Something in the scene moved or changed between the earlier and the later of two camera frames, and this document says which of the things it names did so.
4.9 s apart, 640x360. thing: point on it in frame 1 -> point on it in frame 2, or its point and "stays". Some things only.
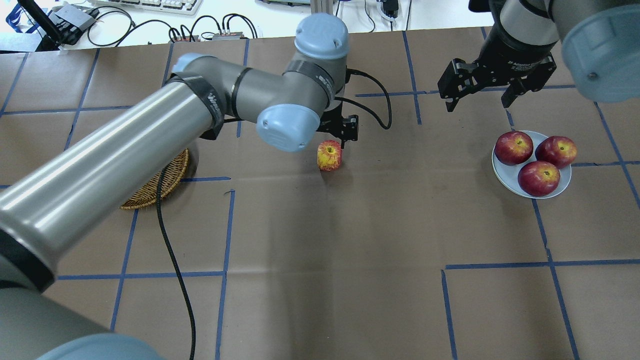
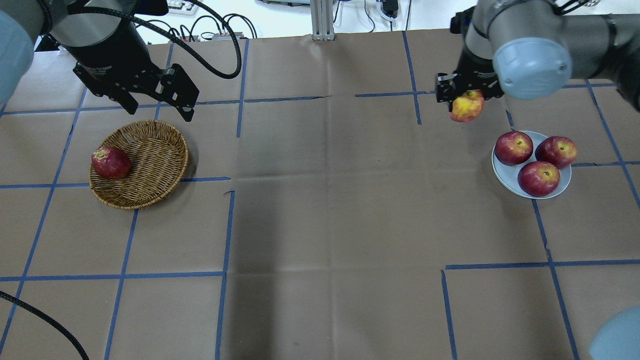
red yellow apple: (329, 155) -> (467, 106)
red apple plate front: (538, 178) stays
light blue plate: (508, 175) stays
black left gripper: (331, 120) -> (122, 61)
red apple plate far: (558, 151) stays
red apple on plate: (513, 148) stays
